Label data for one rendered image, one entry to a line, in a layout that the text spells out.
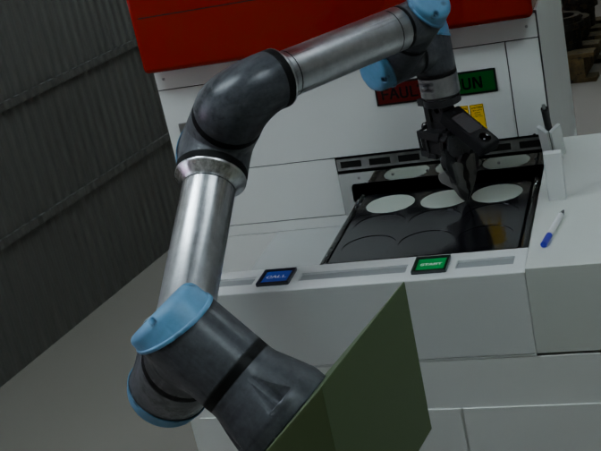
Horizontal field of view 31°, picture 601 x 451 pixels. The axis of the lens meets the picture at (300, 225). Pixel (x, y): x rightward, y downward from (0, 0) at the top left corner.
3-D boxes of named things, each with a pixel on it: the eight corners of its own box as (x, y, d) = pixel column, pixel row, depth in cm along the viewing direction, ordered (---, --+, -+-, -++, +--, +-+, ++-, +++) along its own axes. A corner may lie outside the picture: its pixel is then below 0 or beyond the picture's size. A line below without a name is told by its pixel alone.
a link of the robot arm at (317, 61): (195, 55, 163) (429, -34, 188) (179, 97, 172) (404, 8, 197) (238, 114, 160) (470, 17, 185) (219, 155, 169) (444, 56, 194)
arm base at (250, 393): (299, 411, 134) (236, 358, 135) (236, 485, 141) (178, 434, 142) (339, 359, 147) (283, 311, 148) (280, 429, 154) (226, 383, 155)
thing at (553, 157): (547, 189, 194) (538, 117, 189) (571, 187, 192) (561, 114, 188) (545, 202, 188) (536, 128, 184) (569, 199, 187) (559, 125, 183)
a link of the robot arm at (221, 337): (215, 387, 137) (132, 317, 138) (190, 422, 148) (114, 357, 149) (271, 323, 144) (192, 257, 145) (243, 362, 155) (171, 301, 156)
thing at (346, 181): (347, 213, 239) (339, 172, 235) (554, 192, 225) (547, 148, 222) (345, 216, 237) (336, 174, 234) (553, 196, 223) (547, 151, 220)
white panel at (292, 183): (198, 235, 253) (156, 66, 239) (561, 200, 227) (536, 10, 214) (194, 241, 250) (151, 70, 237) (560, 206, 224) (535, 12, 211)
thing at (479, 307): (225, 344, 195) (207, 273, 191) (540, 326, 178) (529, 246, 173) (207, 371, 187) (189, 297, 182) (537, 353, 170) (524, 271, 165)
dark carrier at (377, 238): (367, 198, 231) (366, 195, 231) (532, 181, 220) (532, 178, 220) (327, 266, 200) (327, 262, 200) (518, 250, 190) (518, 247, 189)
